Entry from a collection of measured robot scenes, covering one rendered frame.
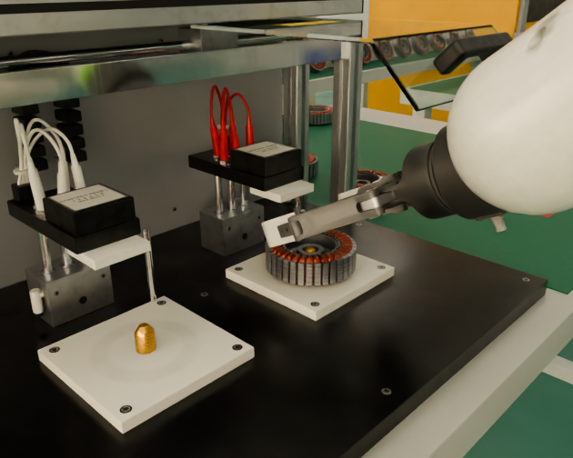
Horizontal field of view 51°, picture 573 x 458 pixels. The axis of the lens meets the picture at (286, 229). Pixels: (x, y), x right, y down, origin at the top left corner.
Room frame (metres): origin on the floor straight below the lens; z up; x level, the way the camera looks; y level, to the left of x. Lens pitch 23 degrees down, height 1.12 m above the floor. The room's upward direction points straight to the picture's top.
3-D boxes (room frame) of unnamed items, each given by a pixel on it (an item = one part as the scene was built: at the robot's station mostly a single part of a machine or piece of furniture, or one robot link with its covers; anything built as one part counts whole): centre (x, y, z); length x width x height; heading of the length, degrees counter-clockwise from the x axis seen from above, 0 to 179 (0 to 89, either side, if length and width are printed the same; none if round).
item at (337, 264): (0.67, -0.03, 0.80); 0.11 x 0.11 x 0.04
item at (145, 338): (0.49, 0.14, 0.80); 0.02 x 0.02 x 0.03
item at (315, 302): (0.67, -0.03, 0.78); 0.15 x 0.15 x 0.01; 46
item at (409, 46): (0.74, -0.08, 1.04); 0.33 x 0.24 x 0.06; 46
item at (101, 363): (0.49, 0.14, 0.78); 0.15 x 0.15 x 0.01; 46
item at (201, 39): (0.78, 0.10, 1.05); 0.06 x 0.04 x 0.04; 136
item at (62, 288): (0.59, 0.24, 0.80); 0.08 x 0.05 x 0.06; 136
